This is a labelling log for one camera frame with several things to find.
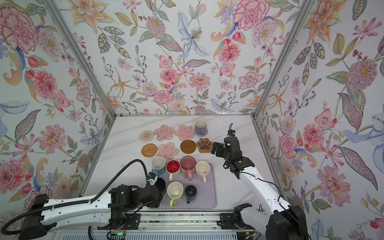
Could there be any brown paw cork coaster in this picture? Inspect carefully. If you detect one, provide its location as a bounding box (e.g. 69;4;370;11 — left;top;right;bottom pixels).
196;138;213;153

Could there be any black mug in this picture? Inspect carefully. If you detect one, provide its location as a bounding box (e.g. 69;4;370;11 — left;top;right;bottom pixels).
155;178;166;196

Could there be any cream mug purple handle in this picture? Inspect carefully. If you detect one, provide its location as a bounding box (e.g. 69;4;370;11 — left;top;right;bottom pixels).
195;119;208;136

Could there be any brown round wooden coaster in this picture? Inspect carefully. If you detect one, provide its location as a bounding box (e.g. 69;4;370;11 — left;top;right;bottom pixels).
180;140;197;154

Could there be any pink flower coaster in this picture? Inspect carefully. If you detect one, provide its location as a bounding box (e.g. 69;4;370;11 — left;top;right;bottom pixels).
175;125;195;141
154;125;175;141
156;142;180;162

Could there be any woven rattan round coaster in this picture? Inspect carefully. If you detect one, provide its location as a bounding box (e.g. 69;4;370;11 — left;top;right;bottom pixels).
141;144;158;158

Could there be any pink flower coaster front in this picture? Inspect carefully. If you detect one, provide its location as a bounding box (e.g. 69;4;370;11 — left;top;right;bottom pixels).
156;142;180;162

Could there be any multicolour embroidered round coaster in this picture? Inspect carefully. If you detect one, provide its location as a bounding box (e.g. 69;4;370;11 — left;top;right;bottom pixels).
139;130;155;143

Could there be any grey blue woven coaster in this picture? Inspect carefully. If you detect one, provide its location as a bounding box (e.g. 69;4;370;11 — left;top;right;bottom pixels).
195;129;209;138

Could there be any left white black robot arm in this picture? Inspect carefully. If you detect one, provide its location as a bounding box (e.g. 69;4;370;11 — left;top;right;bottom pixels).
19;185;163;240

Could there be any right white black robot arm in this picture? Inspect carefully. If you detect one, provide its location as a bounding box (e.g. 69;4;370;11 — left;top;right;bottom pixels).
211;129;311;240

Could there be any blue mug white inside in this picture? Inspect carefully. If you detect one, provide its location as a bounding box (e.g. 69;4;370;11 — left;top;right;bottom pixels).
151;156;167;177

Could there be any pink tall mug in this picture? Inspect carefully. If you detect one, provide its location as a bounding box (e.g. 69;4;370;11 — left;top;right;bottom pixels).
180;156;197;181

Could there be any red inside white mug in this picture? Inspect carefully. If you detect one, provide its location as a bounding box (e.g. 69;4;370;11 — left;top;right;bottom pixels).
166;160;181;182

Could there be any small dark blue mug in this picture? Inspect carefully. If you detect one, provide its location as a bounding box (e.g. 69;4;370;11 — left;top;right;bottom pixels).
185;185;198;204

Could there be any lavender serving tray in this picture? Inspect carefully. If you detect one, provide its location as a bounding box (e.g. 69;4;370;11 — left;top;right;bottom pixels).
158;170;217;210

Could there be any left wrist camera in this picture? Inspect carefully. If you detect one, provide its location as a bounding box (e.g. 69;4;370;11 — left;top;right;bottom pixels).
147;172;158;186

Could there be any cream mug pink handle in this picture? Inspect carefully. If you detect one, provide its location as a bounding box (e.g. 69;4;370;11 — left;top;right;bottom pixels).
195;161;211;183

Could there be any cream mug green handle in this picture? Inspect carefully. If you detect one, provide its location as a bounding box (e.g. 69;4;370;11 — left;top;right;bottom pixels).
167;182;184;208

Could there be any aluminium mounting rail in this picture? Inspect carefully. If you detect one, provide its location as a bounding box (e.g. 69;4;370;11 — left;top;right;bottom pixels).
47;211;310;233

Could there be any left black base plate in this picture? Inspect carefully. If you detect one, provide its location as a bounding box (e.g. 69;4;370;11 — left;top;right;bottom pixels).
97;213;141;231

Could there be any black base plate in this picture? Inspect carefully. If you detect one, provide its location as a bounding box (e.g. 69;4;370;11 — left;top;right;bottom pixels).
217;213;254;230
97;213;141;231

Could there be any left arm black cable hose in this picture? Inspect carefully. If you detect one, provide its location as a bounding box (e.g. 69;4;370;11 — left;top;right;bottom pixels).
0;158;149;236

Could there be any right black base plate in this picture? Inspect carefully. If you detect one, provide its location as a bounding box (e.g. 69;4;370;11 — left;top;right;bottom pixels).
217;213;254;230

